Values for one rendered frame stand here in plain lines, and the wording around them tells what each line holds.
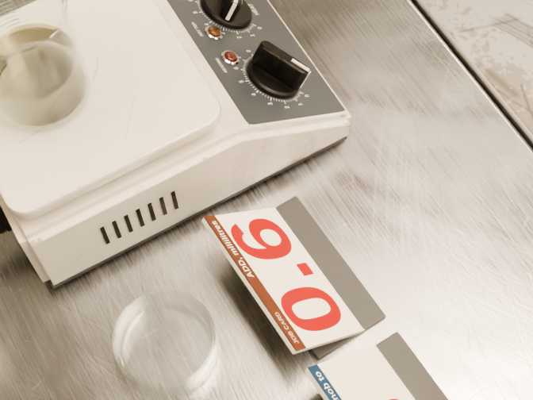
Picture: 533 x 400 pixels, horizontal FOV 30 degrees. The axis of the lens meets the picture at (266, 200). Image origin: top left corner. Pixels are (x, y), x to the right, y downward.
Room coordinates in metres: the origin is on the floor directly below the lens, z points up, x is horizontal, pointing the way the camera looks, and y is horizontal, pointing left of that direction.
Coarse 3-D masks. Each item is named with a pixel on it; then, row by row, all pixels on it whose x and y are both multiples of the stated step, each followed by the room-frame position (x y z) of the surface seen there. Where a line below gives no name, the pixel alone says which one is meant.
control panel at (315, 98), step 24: (168, 0) 0.36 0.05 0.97; (192, 0) 0.37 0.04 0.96; (264, 0) 0.39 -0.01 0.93; (192, 24) 0.35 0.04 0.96; (216, 24) 0.35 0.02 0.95; (264, 24) 0.36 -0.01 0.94; (216, 48) 0.33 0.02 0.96; (240, 48) 0.34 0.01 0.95; (288, 48) 0.35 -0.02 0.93; (216, 72) 0.31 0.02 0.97; (240, 72) 0.32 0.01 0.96; (312, 72) 0.33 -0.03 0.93; (240, 96) 0.30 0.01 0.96; (264, 96) 0.30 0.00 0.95; (312, 96) 0.31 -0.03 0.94; (264, 120) 0.28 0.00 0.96
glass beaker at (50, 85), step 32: (0, 0) 0.31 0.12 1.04; (32, 0) 0.31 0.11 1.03; (64, 0) 0.29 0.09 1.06; (0, 32) 0.31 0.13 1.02; (64, 32) 0.28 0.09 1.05; (0, 64) 0.27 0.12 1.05; (32, 64) 0.27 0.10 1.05; (64, 64) 0.28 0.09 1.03; (0, 96) 0.27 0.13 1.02; (32, 96) 0.27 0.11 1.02; (64, 96) 0.27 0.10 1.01; (32, 128) 0.27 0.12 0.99
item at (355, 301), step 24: (216, 216) 0.24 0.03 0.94; (288, 216) 0.25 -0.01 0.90; (216, 240) 0.22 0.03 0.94; (312, 240) 0.23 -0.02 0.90; (312, 264) 0.22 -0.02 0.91; (336, 264) 0.22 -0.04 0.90; (336, 288) 0.20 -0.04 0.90; (360, 288) 0.20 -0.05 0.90; (264, 312) 0.18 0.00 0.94; (360, 312) 0.19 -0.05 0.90; (336, 336) 0.17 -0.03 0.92
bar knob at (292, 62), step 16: (272, 48) 0.33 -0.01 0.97; (256, 64) 0.32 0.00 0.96; (272, 64) 0.32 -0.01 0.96; (288, 64) 0.32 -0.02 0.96; (304, 64) 0.32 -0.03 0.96; (256, 80) 0.31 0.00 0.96; (272, 80) 0.31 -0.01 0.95; (288, 80) 0.31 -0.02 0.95; (304, 80) 0.31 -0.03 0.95; (272, 96) 0.30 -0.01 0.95; (288, 96) 0.30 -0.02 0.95
